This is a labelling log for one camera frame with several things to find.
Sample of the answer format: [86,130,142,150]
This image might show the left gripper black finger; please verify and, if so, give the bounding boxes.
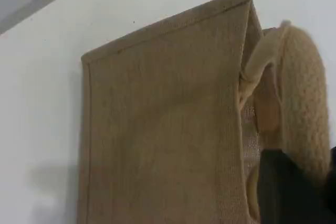
[325,145,336,224]
[258,150,329,224]

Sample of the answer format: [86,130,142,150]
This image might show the brown jute tote bag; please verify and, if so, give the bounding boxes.
[76,0,332,224]

